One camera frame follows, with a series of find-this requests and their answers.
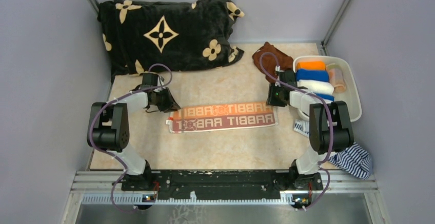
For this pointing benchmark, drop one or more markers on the blue rolled towel upper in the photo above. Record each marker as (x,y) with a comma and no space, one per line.
(317,75)

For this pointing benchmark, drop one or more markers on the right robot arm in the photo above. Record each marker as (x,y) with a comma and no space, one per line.
(330,128)

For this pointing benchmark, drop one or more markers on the orange blue patterned towel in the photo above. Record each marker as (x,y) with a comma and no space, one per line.
(209,118)

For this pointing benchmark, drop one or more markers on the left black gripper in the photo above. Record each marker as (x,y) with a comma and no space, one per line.
(170,104)

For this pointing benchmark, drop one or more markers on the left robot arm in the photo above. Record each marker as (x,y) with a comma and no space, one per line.
(109,132)

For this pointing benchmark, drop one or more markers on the blue rolled towel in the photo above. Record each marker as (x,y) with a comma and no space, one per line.
(317,75)
(324,98)

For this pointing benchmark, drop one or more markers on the white rolled towel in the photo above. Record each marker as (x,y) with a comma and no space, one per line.
(317,86)

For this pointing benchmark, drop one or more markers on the brown towel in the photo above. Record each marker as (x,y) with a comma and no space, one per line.
(268,61)

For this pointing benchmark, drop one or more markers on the white plastic bin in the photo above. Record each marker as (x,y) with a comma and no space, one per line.
(350,95)

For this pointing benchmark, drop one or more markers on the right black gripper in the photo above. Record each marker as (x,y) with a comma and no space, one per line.
(271,101)

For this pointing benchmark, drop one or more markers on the blue white striped towel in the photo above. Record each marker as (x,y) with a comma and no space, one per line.
(354,160)

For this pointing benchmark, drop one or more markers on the orange rolled towel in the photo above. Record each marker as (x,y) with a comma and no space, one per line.
(311,66)

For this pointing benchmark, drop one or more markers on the black pillow with beige flowers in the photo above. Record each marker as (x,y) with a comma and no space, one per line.
(161,36)

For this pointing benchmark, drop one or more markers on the orange polka dot towel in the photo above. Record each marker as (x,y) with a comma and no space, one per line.
(336,77)

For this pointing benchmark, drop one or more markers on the blue rolled towel lower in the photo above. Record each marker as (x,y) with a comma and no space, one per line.
(324,98)

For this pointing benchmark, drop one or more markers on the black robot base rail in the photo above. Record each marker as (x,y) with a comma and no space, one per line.
(226,186)

